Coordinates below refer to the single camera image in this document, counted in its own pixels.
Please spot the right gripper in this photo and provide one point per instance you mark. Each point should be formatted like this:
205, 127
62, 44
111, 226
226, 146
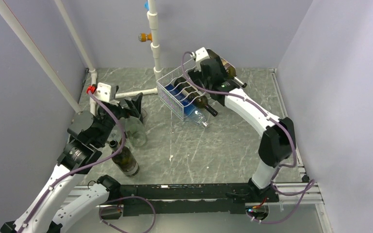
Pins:
195, 73

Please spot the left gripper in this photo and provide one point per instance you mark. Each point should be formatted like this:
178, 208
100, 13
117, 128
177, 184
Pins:
135, 104

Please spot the dark wine bottle brown label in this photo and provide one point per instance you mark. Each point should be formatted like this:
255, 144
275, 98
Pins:
230, 69

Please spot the dark green wine bottle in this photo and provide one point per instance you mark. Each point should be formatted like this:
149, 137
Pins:
192, 95

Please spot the clear glass bottle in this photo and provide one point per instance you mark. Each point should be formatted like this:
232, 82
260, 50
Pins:
134, 129

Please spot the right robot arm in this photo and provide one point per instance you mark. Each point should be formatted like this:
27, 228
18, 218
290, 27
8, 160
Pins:
277, 148

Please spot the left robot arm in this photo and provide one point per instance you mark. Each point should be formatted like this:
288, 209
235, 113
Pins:
88, 133

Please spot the blue bottle in rack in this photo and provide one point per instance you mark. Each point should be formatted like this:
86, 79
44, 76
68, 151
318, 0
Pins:
181, 106

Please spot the grey round perforated disc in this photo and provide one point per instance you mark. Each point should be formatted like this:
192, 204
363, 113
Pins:
143, 112

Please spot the orange nozzle on pipe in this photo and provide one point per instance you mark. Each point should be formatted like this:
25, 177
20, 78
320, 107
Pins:
144, 37

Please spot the blue clip on pipe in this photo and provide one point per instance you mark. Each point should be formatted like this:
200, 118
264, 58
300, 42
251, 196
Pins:
146, 5

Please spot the diagonal white pole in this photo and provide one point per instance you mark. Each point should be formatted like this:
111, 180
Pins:
19, 30

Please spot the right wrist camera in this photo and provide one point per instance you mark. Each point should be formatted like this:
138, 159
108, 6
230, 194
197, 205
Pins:
201, 55

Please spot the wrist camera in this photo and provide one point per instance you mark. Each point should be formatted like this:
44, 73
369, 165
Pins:
101, 91
201, 55

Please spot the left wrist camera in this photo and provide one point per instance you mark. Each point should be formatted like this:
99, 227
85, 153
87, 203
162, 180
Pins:
101, 91

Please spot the white wire wine rack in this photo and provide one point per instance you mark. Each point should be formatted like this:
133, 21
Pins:
169, 78

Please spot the white PVC pipe frame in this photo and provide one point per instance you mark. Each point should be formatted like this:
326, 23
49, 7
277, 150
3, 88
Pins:
152, 16

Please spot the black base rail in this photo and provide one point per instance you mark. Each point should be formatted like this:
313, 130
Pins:
234, 198

